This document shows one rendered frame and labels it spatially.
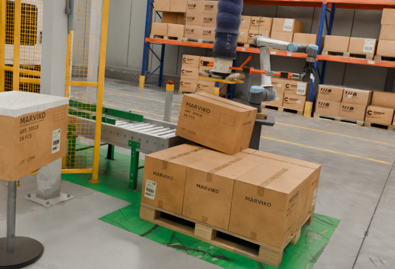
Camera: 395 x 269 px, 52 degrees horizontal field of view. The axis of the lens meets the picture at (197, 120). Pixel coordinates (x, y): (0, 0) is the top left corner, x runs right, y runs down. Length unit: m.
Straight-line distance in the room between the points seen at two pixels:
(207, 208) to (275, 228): 0.54
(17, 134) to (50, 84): 1.20
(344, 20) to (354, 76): 1.56
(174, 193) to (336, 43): 8.12
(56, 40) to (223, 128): 1.57
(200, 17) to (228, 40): 8.46
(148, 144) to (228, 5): 1.46
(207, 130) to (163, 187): 0.71
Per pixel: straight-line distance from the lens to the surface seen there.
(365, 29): 11.97
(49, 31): 3.50
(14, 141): 2.35
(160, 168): 3.23
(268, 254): 3.00
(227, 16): 3.65
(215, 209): 3.06
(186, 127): 3.74
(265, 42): 4.46
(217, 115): 3.57
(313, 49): 4.23
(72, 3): 3.57
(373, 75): 11.88
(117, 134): 4.05
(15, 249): 2.99
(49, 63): 3.50
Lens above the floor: 1.43
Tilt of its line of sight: 10 degrees down
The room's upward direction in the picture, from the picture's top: 6 degrees clockwise
